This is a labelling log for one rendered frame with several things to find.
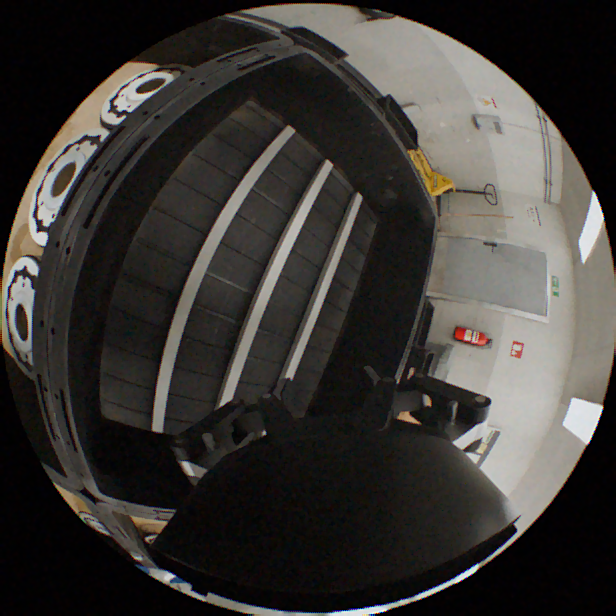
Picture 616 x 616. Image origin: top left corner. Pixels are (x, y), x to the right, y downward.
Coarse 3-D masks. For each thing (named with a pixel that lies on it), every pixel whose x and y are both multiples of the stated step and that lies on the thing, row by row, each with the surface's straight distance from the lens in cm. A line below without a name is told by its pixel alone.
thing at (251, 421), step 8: (272, 392) 15; (280, 400) 13; (248, 408) 13; (256, 408) 13; (240, 416) 13; (248, 416) 13; (256, 416) 13; (232, 424) 13; (240, 424) 13; (248, 424) 13; (256, 424) 13; (240, 432) 13; (248, 432) 13
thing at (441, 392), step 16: (416, 384) 12; (432, 384) 12; (448, 384) 11; (432, 400) 11; (448, 400) 10; (464, 400) 10; (480, 400) 9; (416, 416) 13; (432, 416) 11; (464, 416) 10; (480, 416) 9; (464, 448) 10
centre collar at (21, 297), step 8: (16, 296) 22; (24, 296) 21; (16, 304) 22; (24, 304) 21; (16, 312) 23; (16, 320) 23; (16, 328) 23; (16, 336) 23; (24, 344) 22; (24, 352) 23
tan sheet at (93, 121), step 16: (128, 64) 39; (144, 64) 36; (112, 80) 35; (96, 96) 33; (80, 112) 32; (96, 112) 30; (64, 128) 32; (80, 128) 29; (64, 144) 29; (48, 160) 30; (32, 176) 31; (32, 192) 29; (16, 224) 30; (16, 240) 29; (32, 240) 25; (16, 256) 28
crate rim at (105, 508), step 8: (96, 504) 21; (104, 504) 20; (104, 512) 23; (112, 512) 23; (120, 512) 21; (128, 512) 20; (136, 512) 20; (112, 520) 24; (160, 520) 21; (168, 520) 21; (120, 528) 26; (120, 536) 30; (128, 536) 29; (128, 544) 33; (136, 552) 38; (144, 560) 46; (160, 568) 57
